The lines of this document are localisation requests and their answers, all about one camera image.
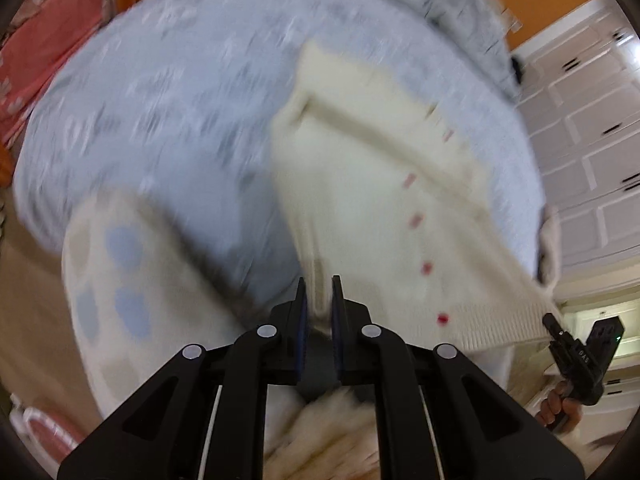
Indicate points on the person's dotted pajama leg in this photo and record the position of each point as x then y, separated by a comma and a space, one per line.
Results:
125, 270

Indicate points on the white and pink object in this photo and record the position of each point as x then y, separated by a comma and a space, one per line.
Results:
42, 425

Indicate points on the cream knitted cardigan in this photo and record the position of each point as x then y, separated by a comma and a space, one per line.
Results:
360, 185

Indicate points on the pink blanket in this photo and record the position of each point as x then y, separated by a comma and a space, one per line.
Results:
50, 60

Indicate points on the person's right hand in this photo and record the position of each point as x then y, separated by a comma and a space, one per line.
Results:
552, 402

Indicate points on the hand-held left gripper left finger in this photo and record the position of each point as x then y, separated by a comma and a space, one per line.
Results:
301, 330

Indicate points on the fluffy cream garment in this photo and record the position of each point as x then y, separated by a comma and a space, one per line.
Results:
320, 435

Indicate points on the grey duvet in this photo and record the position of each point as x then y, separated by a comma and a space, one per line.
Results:
450, 5

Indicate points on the white panelled wardrobe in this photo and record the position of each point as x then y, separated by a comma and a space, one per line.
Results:
590, 160

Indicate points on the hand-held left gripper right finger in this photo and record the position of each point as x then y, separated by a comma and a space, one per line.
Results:
336, 330

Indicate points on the bed with butterfly sheet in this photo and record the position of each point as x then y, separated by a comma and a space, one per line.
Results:
175, 110

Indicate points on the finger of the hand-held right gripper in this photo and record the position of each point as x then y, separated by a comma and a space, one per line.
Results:
554, 327

